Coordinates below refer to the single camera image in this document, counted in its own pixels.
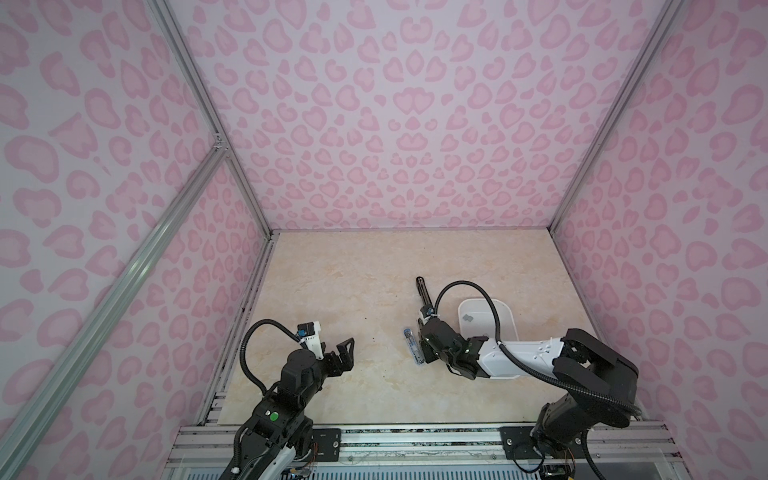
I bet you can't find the blue mini stapler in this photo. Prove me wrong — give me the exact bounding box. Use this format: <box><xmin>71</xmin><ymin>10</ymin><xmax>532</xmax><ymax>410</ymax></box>
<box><xmin>403</xmin><ymin>328</ymin><xmax>425</xmax><ymax>365</ymax></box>

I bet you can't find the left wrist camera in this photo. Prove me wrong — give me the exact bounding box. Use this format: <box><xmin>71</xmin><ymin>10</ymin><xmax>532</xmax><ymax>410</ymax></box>
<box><xmin>296</xmin><ymin>321</ymin><xmax>324</xmax><ymax>360</ymax></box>

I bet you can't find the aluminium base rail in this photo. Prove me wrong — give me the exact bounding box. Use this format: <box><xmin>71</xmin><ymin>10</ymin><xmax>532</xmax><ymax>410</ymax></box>
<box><xmin>163</xmin><ymin>421</ymin><xmax>691</xmax><ymax>480</ymax></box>

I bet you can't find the white plastic bin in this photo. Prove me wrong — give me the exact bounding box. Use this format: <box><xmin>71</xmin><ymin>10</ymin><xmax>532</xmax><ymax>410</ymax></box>
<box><xmin>458</xmin><ymin>298</ymin><xmax>519</xmax><ymax>342</ymax></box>

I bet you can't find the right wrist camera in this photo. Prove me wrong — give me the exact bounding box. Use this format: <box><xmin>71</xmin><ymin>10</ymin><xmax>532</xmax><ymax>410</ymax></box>
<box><xmin>420</xmin><ymin>306</ymin><xmax>434</xmax><ymax>323</ymax></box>

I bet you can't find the right mounting plate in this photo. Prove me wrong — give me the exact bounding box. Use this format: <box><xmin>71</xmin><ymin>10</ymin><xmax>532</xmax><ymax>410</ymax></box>
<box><xmin>499</xmin><ymin>425</ymin><xmax>541</xmax><ymax>461</ymax></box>

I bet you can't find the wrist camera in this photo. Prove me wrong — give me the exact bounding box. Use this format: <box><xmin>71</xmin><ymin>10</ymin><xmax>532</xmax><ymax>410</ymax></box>
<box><xmin>296</xmin><ymin>321</ymin><xmax>324</xmax><ymax>360</ymax></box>
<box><xmin>420</xmin><ymin>306</ymin><xmax>434</xmax><ymax>323</ymax></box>

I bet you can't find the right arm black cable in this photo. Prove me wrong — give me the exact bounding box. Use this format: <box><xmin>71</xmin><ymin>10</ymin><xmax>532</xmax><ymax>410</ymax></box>
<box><xmin>433</xmin><ymin>279</ymin><xmax>643</xmax><ymax>480</ymax></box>

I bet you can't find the mounting plate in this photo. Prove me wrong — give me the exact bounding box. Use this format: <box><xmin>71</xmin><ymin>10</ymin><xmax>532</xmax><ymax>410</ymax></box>
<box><xmin>297</xmin><ymin>428</ymin><xmax>342</xmax><ymax>463</ymax></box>
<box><xmin>499</xmin><ymin>425</ymin><xmax>541</xmax><ymax>461</ymax></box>

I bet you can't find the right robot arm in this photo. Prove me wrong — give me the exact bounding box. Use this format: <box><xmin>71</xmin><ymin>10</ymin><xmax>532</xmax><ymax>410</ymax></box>
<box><xmin>419</xmin><ymin>315</ymin><xmax>640</xmax><ymax>455</ymax></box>

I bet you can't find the black stapler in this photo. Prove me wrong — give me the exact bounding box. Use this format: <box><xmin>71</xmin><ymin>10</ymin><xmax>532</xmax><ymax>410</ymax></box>
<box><xmin>415</xmin><ymin>276</ymin><xmax>434</xmax><ymax>308</ymax></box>

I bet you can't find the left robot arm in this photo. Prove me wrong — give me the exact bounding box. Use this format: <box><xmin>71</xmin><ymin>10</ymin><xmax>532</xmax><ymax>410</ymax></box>
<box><xmin>220</xmin><ymin>338</ymin><xmax>355</xmax><ymax>479</ymax></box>

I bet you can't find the left mounting plate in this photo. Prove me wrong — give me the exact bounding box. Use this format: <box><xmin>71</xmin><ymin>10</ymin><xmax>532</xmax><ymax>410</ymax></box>
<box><xmin>297</xmin><ymin>428</ymin><xmax>342</xmax><ymax>463</ymax></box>

